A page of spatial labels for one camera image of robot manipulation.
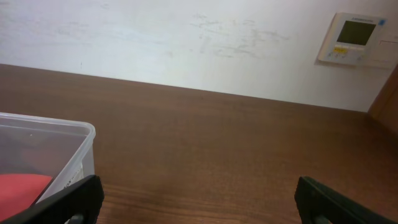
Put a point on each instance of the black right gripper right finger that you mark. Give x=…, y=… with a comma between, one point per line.
x=317, y=203

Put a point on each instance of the clear plastic container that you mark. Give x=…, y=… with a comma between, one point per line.
x=61, y=149

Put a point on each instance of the white wall control panel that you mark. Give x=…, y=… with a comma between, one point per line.
x=359, y=40

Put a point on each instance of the orange scraper wooden handle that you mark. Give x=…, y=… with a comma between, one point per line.
x=19, y=191

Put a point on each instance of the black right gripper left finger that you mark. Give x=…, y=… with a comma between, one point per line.
x=81, y=202

